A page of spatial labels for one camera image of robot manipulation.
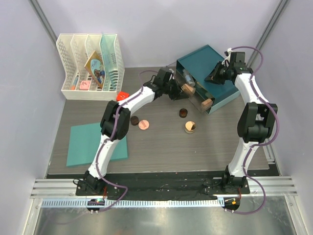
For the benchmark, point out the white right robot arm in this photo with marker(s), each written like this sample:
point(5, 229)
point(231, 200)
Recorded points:
point(256, 122)

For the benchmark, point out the teal drawer cabinet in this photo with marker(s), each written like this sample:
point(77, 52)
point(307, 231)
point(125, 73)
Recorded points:
point(200, 64)

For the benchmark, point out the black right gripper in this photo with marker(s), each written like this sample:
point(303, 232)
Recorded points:
point(212, 77)

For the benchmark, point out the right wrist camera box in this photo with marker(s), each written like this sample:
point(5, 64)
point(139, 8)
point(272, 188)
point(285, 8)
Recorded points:
point(237, 59)

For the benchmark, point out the peach foundation bottle black cap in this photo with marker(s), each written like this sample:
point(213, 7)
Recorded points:
point(189, 90)

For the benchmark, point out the clear smoked drawer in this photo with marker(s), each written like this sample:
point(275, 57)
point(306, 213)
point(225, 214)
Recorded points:
point(209, 110)
point(200, 94)

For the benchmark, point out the pink round compact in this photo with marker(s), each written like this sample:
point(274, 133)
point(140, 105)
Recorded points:
point(143, 125)

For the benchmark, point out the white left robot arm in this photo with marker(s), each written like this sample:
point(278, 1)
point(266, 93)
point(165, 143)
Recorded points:
point(115, 125)

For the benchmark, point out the aluminium front rail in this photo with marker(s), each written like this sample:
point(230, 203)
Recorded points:
point(62, 193)

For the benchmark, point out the orange blue marker pen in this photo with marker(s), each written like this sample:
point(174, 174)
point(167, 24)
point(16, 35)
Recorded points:
point(74, 84)

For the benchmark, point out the small beige concealer tube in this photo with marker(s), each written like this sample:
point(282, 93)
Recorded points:
point(206, 102)

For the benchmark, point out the white mesh file organizer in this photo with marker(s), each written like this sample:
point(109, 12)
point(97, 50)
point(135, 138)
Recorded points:
point(75, 49)

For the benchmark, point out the illustrated picture book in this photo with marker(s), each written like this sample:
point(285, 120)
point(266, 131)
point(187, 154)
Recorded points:
point(95, 67)

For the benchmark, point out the pink square eraser box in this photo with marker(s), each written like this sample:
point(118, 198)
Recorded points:
point(85, 85)

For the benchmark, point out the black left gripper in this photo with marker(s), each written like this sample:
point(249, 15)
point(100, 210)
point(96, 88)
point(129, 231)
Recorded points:
point(179, 93)

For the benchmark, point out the clear rectangular bottle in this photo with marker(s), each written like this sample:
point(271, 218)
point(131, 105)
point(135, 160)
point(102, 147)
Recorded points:
point(188, 77)

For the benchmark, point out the red cube block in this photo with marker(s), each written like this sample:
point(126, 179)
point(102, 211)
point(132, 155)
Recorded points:
point(122, 95)

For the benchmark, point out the dark amber round jar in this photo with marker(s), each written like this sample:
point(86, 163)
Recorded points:
point(183, 113)

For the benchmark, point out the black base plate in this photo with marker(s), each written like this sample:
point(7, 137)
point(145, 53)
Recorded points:
point(138, 184)

